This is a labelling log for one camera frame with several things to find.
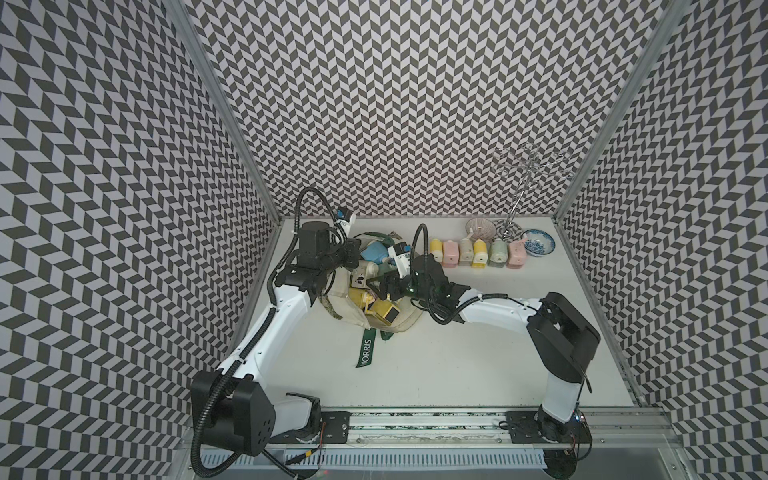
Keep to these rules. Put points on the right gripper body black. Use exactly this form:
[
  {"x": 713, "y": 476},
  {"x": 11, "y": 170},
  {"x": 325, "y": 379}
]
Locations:
[{"x": 406, "y": 287}]

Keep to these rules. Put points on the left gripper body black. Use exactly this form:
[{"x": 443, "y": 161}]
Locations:
[{"x": 337, "y": 255}]

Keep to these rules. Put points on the yellow block pencil sharpener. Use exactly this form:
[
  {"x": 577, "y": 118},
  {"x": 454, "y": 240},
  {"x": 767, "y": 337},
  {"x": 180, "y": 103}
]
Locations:
[{"x": 436, "y": 250}]

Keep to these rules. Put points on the pink rounded pencil sharpener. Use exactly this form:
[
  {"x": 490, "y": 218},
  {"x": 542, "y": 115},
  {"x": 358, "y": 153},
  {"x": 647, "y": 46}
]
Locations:
[{"x": 451, "y": 254}]

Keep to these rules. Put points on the small yellow black sharpener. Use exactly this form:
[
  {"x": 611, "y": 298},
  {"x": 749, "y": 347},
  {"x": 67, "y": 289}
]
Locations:
[{"x": 385, "y": 311}]

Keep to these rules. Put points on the white grey pencil sharpener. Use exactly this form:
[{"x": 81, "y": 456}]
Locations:
[{"x": 366, "y": 270}]

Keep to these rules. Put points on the cream canvas tote bag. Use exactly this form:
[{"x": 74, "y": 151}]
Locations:
[{"x": 338, "y": 305}]

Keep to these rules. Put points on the white cartoon pencil sharpener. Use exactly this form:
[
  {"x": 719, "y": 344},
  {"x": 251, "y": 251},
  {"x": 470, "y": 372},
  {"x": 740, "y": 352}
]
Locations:
[{"x": 466, "y": 251}]

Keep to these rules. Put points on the yellow round pencil sharpener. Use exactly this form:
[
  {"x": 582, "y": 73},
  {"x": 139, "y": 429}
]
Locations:
[{"x": 480, "y": 254}]

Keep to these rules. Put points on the mint green pencil sharpener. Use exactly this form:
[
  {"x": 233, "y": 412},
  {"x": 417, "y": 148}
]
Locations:
[{"x": 498, "y": 253}]

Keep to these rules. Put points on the pink block pencil sharpener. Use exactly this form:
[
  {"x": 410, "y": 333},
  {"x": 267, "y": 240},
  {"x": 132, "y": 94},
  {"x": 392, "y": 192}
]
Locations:
[{"x": 517, "y": 254}]

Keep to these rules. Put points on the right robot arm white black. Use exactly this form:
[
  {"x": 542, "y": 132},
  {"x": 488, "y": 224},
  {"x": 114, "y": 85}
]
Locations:
[{"x": 565, "y": 341}]

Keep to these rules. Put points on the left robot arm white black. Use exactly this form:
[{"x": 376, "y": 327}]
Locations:
[{"x": 231, "y": 408}]

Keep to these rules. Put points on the blue round pencil sharpener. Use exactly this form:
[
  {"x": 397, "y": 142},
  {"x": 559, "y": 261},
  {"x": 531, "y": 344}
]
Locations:
[{"x": 375, "y": 252}]

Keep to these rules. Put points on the pink ribbed bowl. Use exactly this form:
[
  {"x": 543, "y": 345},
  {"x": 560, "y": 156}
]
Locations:
[{"x": 481, "y": 229}]

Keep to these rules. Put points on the blue white patterned bowl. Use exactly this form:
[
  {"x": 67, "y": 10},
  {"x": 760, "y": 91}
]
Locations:
[{"x": 538, "y": 243}]

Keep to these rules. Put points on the silver jewelry tree stand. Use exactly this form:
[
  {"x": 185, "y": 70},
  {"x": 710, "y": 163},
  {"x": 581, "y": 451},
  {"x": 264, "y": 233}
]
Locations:
[{"x": 532, "y": 162}]

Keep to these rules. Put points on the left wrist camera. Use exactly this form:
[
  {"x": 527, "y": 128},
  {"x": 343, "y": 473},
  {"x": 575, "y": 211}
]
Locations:
[{"x": 344, "y": 216}]

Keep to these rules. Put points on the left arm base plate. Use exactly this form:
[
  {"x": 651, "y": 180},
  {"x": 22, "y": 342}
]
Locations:
[{"x": 327, "y": 427}]

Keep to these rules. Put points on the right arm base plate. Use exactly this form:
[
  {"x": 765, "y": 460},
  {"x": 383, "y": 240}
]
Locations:
[{"x": 528, "y": 427}]

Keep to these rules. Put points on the aluminium mounting rail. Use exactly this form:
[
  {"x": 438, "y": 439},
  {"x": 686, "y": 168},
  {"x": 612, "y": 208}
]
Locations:
[{"x": 465, "y": 427}]

